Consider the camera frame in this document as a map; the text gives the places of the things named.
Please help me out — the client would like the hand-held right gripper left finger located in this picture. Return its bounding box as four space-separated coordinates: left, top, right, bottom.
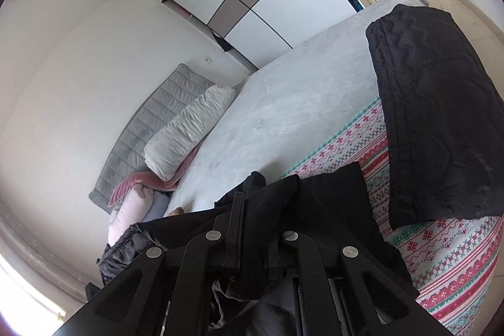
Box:
51 192 247 336

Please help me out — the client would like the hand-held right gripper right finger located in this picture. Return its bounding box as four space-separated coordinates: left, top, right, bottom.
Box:
267 228 451 336

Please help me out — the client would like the large black fleece-lined coat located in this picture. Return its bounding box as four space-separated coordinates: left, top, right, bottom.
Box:
84 171 420 336

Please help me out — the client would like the light blue folded garment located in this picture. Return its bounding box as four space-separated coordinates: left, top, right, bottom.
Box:
142 192 172 222

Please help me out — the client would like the white pillow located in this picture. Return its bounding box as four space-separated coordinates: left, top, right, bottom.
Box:
144 84 239 181

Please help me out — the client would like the pale pink folded garment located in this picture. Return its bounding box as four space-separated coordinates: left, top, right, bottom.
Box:
107 186 154 246

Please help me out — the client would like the pink pillow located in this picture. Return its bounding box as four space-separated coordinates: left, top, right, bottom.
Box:
109 141 205 205

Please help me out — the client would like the grey quilted headboard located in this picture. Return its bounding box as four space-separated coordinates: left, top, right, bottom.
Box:
89 63 217 209

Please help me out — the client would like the white fleece patterned blanket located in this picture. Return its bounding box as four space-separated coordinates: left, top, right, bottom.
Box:
169 0 504 336

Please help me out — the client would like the black quilted jacket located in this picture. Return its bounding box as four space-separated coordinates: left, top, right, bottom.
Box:
365 3 504 231

